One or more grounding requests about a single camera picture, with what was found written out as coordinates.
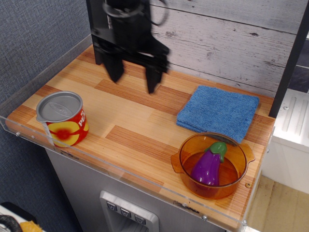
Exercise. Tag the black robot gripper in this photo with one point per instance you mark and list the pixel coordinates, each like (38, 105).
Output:
(131, 40)

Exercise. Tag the purple toy eggplant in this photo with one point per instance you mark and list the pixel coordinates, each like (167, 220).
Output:
(206, 170)

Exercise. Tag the orange transparent plastic pot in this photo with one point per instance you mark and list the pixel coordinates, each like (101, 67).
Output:
(234, 168)

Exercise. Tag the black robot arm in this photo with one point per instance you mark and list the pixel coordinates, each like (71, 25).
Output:
(127, 8)

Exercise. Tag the blue folded cloth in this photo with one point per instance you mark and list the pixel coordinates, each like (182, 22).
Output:
(214, 110)

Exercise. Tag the red yellow peach can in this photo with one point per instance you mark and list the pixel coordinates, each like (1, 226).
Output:
(63, 118)

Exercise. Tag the clear acrylic table guard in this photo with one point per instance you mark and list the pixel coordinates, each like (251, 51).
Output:
(133, 140)

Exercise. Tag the grey cabinet with dispenser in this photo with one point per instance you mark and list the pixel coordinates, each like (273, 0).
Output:
(103, 202)

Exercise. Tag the white appliance at right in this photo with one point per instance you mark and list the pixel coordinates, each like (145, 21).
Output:
(287, 158)

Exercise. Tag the yellow black object bottom-left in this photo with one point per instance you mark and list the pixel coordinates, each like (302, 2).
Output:
(15, 219)

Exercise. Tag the black vertical post left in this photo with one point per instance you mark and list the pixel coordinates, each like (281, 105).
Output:
(99, 26)

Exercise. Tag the black vertical post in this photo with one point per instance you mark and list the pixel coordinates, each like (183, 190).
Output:
(99, 26)
(291, 63)

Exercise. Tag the black vertical post right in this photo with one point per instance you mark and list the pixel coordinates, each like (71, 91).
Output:
(291, 63)

